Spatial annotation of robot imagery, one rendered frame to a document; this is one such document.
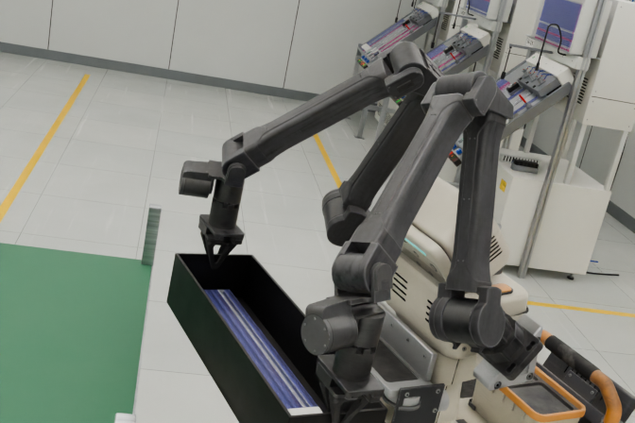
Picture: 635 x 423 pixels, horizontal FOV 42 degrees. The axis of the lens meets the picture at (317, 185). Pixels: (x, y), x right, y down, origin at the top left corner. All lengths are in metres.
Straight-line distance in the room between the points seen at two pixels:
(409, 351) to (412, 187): 0.48
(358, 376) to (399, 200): 0.26
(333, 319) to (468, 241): 0.34
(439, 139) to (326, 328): 0.37
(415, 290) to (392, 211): 0.44
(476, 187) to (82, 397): 0.78
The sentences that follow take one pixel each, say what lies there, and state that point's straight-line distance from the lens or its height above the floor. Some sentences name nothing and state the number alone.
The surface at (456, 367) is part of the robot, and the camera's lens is 1.69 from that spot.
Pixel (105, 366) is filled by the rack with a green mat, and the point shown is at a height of 0.95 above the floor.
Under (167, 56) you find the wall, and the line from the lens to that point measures 8.71.
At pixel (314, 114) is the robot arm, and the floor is 1.47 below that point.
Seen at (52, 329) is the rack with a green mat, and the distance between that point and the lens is 1.76.
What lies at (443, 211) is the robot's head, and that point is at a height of 1.36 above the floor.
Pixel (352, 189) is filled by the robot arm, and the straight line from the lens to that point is 1.69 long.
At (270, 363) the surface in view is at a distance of 1.51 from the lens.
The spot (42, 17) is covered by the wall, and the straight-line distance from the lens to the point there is 8.78.
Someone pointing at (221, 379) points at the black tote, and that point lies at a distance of 1.48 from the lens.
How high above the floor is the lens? 1.81
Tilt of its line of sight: 17 degrees down
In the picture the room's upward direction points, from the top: 12 degrees clockwise
